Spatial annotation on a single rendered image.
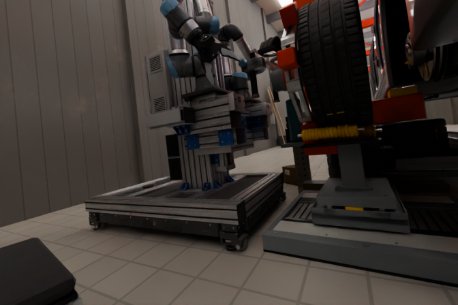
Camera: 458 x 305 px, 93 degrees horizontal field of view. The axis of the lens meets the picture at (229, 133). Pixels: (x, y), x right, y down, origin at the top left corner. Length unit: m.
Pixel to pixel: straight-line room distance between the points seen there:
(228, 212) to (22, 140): 2.36
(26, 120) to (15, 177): 0.57
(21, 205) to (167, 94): 1.93
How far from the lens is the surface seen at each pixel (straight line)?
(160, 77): 1.67
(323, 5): 1.13
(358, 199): 1.11
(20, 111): 3.01
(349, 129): 1.12
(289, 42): 1.10
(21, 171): 2.96
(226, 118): 1.14
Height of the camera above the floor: 0.53
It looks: 2 degrees up
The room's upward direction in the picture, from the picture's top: 7 degrees counter-clockwise
